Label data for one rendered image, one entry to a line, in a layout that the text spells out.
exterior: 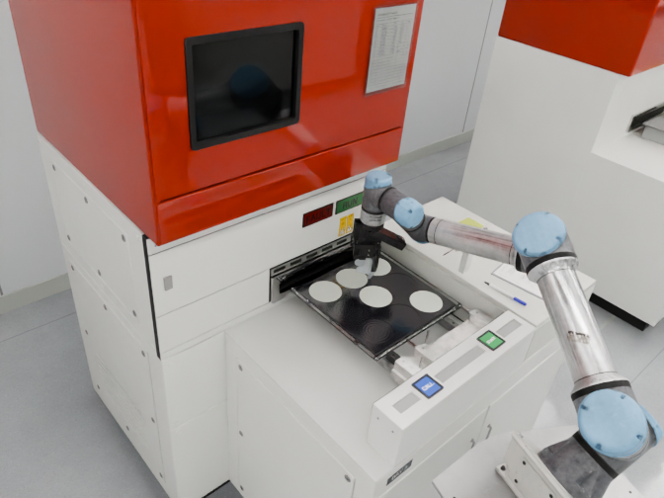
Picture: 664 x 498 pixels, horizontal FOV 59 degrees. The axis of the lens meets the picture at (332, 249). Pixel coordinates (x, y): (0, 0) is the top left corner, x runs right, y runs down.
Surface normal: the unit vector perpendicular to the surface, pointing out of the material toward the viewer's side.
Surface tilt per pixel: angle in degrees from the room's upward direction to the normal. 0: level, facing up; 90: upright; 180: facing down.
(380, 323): 0
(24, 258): 90
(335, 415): 0
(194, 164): 90
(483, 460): 0
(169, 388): 90
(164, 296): 90
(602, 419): 49
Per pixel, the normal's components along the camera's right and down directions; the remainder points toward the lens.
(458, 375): 0.08, -0.81
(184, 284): 0.66, 0.48
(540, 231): -0.50, -0.47
